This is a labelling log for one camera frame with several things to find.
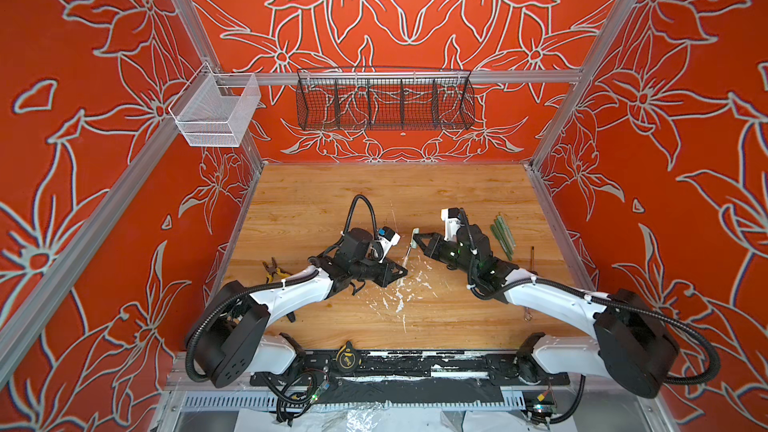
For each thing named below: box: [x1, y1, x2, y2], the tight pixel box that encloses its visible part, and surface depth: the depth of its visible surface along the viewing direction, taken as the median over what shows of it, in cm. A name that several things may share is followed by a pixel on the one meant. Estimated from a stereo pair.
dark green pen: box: [490, 224, 509, 261], surface depth 99 cm
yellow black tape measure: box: [336, 341, 358, 371], surface depth 74 cm
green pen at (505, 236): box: [495, 215, 514, 261], surface depth 100 cm
